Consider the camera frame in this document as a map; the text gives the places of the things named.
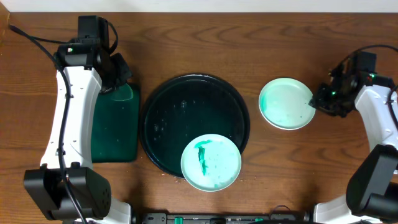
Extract dark green rectangular tray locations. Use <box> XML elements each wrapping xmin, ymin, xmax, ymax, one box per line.
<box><xmin>91</xmin><ymin>83</ymin><xmax>141</xmax><ymax>163</ymax></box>

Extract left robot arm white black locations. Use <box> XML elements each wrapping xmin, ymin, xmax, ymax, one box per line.
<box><xmin>23</xmin><ymin>15</ymin><xmax>136</xmax><ymax>223</ymax></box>

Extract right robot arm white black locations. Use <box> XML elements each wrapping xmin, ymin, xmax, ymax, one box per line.
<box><xmin>309</xmin><ymin>47</ymin><xmax>397</xmax><ymax>223</ymax></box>

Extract round black serving tray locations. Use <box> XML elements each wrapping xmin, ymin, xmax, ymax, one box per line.
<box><xmin>139</xmin><ymin>74</ymin><xmax>250</xmax><ymax>178</ymax></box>

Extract pale green plate front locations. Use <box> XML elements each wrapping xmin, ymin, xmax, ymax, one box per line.
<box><xmin>180</xmin><ymin>134</ymin><xmax>242</xmax><ymax>192</ymax></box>

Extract green scrub sponge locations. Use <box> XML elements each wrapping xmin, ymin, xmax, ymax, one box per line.
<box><xmin>110</xmin><ymin>84</ymin><xmax>134</xmax><ymax>101</ymax></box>

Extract pale green plate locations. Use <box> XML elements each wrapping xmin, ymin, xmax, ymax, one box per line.
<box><xmin>180</xmin><ymin>134</ymin><xmax>242</xmax><ymax>192</ymax></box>
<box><xmin>258</xmin><ymin>78</ymin><xmax>315</xmax><ymax>130</ymax></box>

